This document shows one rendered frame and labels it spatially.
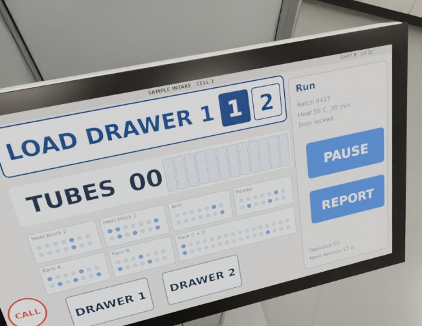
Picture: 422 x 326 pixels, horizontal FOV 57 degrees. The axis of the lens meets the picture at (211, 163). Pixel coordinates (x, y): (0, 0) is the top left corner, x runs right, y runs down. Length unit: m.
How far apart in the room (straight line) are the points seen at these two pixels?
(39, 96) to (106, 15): 0.93
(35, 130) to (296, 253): 0.33
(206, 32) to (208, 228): 0.78
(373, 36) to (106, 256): 0.38
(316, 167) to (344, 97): 0.09
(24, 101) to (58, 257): 0.17
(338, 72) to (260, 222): 0.19
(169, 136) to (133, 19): 0.88
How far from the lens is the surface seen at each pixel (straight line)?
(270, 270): 0.50
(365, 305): 1.62
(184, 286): 0.49
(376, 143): 0.50
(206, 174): 0.43
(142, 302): 0.49
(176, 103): 0.40
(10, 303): 0.50
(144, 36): 1.28
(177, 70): 0.40
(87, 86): 0.40
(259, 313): 1.48
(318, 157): 0.47
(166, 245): 0.45
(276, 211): 0.47
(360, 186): 0.51
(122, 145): 0.41
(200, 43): 1.19
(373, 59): 0.48
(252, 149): 0.43
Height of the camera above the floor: 1.47
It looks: 58 degrees down
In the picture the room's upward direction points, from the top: 2 degrees clockwise
